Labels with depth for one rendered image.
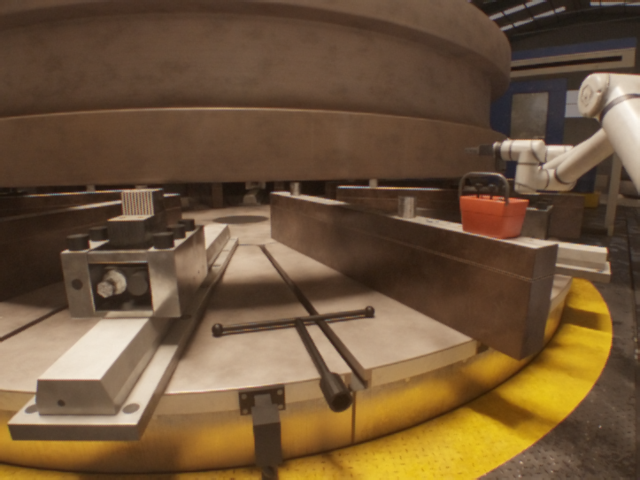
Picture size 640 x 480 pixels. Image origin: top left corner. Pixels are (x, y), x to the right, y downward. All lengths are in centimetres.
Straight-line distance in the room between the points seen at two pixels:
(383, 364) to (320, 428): 29
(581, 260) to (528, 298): 124
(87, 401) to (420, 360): 95
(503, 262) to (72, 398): 125
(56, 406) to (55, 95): 125
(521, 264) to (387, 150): 74
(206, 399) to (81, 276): 53
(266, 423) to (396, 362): 48
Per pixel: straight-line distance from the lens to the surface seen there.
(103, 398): 99
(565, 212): 367
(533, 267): 122
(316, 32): 170
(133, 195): 136
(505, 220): 127
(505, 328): 132
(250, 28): 164
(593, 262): 246
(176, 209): 302
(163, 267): 115
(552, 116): 655
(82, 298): 129
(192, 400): 113
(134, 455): 133
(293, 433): 125
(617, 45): 651
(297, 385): 111
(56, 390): 103
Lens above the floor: 93
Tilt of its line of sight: 12 degrees down
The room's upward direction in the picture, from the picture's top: straight up
